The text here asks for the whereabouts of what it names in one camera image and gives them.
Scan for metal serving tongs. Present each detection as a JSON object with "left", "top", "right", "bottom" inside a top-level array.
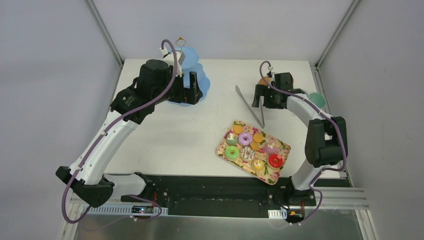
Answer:
[{"left": 235, "top": 85, "right": 266, "bottom": 129}]

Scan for light green frosted donut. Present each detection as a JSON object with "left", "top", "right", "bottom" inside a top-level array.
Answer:
[{"left": 224, "top": 145, "right": 240, "bottom": 162}]

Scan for white right cable duct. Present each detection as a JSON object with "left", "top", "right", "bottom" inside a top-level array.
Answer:
[{"left": 267, "top": 208, "right": 288, "bottom": 220}]

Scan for white left cable duct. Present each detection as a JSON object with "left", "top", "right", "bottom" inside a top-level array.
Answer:
[{"left": 88, "top": 203, "right": 169, "bottom": 217}]

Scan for dark green flower donut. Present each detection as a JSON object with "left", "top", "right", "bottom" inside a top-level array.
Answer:
[{"left": 225, "top": 132, "right": 239, "bottom": 146}]

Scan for floral rectangular tray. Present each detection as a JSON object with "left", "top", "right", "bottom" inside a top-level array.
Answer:
[{"left": 215, "top": 120, "right": 291, "bottom": 186}]

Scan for large round brown coaster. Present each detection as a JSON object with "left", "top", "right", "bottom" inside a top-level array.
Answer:
[{"left": 258, "top": 76, "right": 271, "bottom": 86}]

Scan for red frosted donut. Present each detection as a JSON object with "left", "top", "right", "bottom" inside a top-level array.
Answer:
[{"left": 267, "top": 153, "right": 285, "bottom": 170}]

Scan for round orange biscuit middle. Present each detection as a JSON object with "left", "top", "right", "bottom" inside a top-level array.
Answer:
[{"left": 252, "top": 132, "right": 264, "bottom": 144}]

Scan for metal frame rail left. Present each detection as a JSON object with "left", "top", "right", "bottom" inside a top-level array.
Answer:
[{"left": 84, "top": 0, "right": 124, "bottom": 68}]

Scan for pink frosted cake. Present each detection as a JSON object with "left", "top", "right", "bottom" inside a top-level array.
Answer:
[{"left": 263, "top": 142, "right": 278, "bottom": 155}]

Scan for metal frame rail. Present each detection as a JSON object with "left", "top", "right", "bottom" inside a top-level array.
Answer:
[
  {"left": 84, "top": 0, "right": 124, "bottom": 68},
  {"left": 314, "top": 0, "right": 362, "bottom": 71}
]

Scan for round orange biscuit top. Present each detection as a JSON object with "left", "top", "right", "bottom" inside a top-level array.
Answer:
[{"left": 233, "top": 125, "right": 244, "bottom": 135}]

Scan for white cable duct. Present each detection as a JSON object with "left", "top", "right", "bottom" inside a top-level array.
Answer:
[
  {"left": 88, "top": 203, "right": 169, "bottom": 217},
  {"left": 267, "top": 208, "right": 288, "bottom": 220}
]

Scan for round orange biscuit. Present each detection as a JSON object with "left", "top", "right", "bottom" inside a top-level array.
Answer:
[
  {"left": 252, "top": 132, "right": 264, "bottom": 144},
  {"left": 233, "top": 125, "right": 244, "bottom": 135}
]

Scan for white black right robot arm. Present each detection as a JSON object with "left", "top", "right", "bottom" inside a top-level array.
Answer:
[{"left": 251, "top": 71, "right": 348, "bottom": 205}]

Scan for green teacup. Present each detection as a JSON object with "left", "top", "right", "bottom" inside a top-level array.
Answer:
[{"left": 308, "top": 92, "right": 327, "bottom": 109}]

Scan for blue three-tier cake stand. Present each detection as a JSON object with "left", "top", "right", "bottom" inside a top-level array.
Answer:
[{"left": 167, "top": 36, "right": 211, "bottom": 107}]

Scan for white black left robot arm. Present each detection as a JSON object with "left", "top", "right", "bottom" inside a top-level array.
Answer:
[{"left": 55, "top": 59, "right": 205, "bottom": 208}]

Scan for metal frame rail right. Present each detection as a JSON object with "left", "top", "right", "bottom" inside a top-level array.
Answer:
[{"left": 314, "top": 0, "right": 362, "bottom": 71}]

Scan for purple frosted donut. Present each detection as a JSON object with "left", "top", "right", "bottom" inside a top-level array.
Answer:
[{"left": 238, "top": 131, "right": 253, "bottom": 146}]

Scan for chocolate drizzle white donut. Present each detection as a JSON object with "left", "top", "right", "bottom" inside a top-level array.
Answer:
[{"left": 240, "top": 146, "right": 256, "bottom": 162}]

